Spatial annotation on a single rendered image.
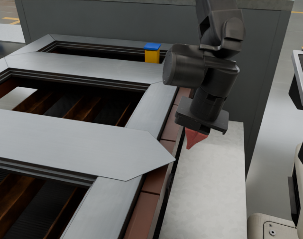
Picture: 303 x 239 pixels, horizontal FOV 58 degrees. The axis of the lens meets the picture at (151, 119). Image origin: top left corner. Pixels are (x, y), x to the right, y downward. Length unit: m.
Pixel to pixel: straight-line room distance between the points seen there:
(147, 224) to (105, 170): 0.15
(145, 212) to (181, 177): 0.29
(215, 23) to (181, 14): 0.83
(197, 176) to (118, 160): 0.29
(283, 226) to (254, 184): 0.57
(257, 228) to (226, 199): 0.50
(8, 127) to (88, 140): 0.23
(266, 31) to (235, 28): 0.84
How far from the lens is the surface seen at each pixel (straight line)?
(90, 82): 1.02
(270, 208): 1.74
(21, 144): 0.74
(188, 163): 0.87
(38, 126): 0.79
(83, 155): 0.66
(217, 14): 0.51
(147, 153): 0.64
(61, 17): 1.54
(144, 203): 0.57
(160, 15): 1.34
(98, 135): 0.71
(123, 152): 0.65
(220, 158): 0.90
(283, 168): 2.02
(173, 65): 0.45
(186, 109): 0.54
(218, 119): 0.55
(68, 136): 0.72
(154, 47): 1.15
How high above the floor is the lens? 1.27
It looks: 34 degrees down
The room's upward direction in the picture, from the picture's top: straight up
